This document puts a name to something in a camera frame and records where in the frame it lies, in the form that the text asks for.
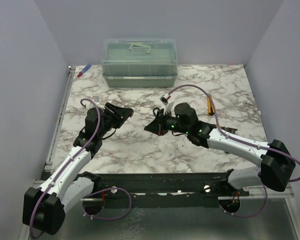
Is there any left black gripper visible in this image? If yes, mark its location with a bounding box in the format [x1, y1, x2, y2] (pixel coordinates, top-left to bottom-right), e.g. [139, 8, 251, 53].
[98, 102, 133, 138]

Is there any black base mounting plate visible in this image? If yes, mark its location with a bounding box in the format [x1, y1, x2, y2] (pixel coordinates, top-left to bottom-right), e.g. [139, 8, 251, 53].
[77, 171, 237, 210]

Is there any aluminium rail left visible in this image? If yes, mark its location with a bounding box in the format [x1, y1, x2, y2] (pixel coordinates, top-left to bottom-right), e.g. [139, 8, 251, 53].
[30, 65, 77, 187]

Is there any yellow utility knife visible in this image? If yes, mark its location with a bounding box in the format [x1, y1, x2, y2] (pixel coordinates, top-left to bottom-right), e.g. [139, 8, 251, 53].
[207, 96, 215, 116]

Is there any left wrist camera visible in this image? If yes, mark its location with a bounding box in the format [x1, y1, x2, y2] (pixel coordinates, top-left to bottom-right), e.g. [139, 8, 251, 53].
[92, 96, 100, 104]

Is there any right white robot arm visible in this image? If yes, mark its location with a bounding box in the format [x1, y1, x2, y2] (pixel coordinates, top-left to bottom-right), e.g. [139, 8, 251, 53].
[144, 103, 296, 196]

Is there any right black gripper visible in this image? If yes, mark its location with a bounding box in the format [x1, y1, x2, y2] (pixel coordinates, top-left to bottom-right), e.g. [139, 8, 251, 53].
[145, 108, 190, 137]

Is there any green transparent toolbox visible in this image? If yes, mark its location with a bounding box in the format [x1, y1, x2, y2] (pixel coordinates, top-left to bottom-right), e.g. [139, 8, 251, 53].
[101, 38, 178, 88]

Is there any black padlock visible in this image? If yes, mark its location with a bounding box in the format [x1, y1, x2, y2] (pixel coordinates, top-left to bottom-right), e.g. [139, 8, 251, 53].
[152, 107, 164, 117]

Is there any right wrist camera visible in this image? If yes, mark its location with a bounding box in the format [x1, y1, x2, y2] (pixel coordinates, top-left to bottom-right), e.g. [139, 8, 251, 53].
[159, 93, 175, 115]

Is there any blue red screwdriver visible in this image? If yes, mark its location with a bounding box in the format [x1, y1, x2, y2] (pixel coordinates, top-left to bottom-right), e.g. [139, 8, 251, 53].
[76, 64, 92, 78]

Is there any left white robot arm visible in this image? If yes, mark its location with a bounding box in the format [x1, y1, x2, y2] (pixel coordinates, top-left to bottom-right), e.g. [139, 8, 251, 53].
[22, 99, 134, 239]

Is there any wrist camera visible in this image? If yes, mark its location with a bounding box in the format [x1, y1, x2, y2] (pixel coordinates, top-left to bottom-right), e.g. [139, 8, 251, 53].
[159, 93, 175, 115]
[92, 96, 100, 104]

